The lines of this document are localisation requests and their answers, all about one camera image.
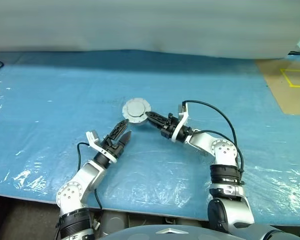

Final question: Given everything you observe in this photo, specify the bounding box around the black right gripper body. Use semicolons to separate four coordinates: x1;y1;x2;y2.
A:
160;112;182;140

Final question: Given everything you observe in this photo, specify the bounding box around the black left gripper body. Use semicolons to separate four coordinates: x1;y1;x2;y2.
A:
100;136;126;160

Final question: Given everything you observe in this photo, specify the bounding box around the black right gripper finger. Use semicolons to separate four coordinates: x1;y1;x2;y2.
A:
145;111;169;126
148;119;166;132

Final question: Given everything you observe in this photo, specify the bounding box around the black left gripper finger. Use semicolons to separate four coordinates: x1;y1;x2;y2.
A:
107;119;130;142
118;131;133;148

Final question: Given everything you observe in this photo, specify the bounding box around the round grey motor lid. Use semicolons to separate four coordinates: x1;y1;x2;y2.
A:
121;97;152;125

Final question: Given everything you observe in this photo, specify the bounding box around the blue plastic table sheet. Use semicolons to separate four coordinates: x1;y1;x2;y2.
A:
0;49;300;222

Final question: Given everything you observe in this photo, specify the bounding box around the grey rounded shape under table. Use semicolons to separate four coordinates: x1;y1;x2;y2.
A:
102;211;129;236
176;217;208;227

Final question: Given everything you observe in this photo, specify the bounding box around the white foam backdrop sheet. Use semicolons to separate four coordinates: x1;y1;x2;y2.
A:
0;0;300;61

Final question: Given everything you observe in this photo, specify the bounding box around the grey robot torso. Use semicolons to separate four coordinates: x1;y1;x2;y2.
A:
99;223;300;240

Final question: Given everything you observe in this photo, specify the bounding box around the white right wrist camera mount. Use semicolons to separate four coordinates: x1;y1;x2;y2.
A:
170;101;191;143

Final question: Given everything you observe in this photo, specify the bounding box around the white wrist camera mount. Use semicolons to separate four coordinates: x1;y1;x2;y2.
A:
170;101;191;143
86;129;117;165

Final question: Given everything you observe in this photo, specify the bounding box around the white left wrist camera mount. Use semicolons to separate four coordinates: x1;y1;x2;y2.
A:
86;129;117;165

